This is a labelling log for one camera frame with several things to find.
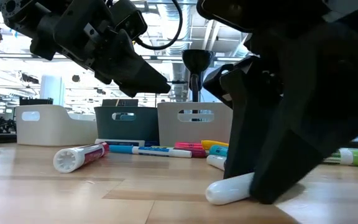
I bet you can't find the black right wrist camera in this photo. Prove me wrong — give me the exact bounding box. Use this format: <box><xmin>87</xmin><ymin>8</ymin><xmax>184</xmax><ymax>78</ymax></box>
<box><xmin>196</xmin><ymin>0</ymin><xmax>332</xmax><ymax>34</ymax></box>

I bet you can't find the bright pink marker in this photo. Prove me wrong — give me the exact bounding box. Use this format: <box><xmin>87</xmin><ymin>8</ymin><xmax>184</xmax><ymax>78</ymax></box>
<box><xmin>174</xmin><ymin>142</ymin><xmax>203</xmax><ymax>150</ymax></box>

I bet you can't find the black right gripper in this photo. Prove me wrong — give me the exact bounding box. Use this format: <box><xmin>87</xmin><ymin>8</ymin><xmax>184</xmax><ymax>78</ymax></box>
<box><xmin>249</xmin><ymin>6</ymin><xmax>358</xmax><ymax>205</ymax></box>

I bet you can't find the thin black marker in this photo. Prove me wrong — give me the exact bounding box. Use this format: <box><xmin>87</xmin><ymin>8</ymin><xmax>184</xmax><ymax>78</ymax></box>
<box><xmin>205</xmin><ymin>172</ymin><xmax>256</xmax><ymax>205</ymax></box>

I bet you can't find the black camera cable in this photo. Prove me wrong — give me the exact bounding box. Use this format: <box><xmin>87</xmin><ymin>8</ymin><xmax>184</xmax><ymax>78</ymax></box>
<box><xmin>134</xmin><ymin>0</ymin><xmax>183</xmax><ymax>51</ymax></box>

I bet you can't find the grey plastic bin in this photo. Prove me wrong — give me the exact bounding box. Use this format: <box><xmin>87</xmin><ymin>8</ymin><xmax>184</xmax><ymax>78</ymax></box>
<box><xmin>157</xmin><ymin>101</ymin><xmax>234</xmax><ymax>147</ymax></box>

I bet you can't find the black gooseneck desk lamp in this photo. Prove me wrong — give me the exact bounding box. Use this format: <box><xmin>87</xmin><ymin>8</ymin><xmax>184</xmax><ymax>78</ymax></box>
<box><xmin>181</xmin><ymin>49</ymin><xmax>214</xmax><ymax>123</ymax></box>

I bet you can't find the white plastic bin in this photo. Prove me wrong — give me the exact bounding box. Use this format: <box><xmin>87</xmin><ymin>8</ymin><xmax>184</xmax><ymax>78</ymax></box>
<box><xmin>15</xmin><ymin>104</ymin><xmax>99</xmax><ymax>147</ymax></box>

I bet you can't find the light blue highlighter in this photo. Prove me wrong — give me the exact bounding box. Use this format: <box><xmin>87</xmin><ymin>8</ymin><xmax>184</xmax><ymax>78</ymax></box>
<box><xmin>209</xmin><ymin>145</ymin><xmax>229</xmax><ymax>157</ymax></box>

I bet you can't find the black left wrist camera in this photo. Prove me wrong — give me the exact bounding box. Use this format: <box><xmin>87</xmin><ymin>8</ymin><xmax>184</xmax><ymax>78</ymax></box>
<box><xmin>109</xmin><ymin>0</ymin><xmax>149</xmax><ymax>41</ymax></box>

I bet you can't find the thin dark pink marker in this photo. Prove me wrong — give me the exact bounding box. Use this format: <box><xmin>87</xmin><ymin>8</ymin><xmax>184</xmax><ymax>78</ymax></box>
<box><xmin>174</xmin><ymin>148</ymin><xmax>208</xmax><ymax>158</ymax></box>

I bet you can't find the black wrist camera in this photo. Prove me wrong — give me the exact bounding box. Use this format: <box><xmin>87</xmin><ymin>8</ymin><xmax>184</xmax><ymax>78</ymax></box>
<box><xmin>109</xmin><ymin>0</ymin><xmax>149</xmax><ymax>41</ymax></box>
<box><xmin>196</xmin><ymin>0</ymin><xmax>332</xmax><ymax>34</ymax></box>

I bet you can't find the thin blue marker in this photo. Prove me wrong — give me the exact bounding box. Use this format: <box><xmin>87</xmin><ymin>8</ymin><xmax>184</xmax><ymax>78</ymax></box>
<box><xmin>109</xmin><ymin>144</ymin><xmax>193</xmax><ymax>159</ymax></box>

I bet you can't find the thick dark blue marker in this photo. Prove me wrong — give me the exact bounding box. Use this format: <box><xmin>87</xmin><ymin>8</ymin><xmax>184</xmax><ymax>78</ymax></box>
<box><xmin>94</xmin><ymin>138</ymin><xmax>160</xmax><ymax>147</ymax></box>

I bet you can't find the thick red whiteboard marker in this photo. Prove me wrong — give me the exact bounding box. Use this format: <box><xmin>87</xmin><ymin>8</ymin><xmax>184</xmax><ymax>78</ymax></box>
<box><xmin>53</xmin><ymin>142</ymin><xmax>110</xmax><ymax>174</ymax></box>

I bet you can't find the teal plastic bin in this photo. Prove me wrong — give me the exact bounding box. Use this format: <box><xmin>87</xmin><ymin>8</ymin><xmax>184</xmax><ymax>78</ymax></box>
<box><xmin>94</xmin><ymin>106</ymin><xmax>160</xmax><ymax>144</ymax></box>

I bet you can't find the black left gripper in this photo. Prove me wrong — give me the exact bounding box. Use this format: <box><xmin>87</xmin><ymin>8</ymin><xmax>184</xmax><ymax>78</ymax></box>
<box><xmin>29</xmin><ymin>0</ymin><xmax>171</xmax><ymax>98</ymax></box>

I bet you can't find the yellow highlighter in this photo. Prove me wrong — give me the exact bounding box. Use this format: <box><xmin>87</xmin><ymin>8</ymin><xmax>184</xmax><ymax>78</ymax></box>
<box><xmin>201</xmin><ymin>139</ymin><xmax>229</xmax><ymax>151</ymax></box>

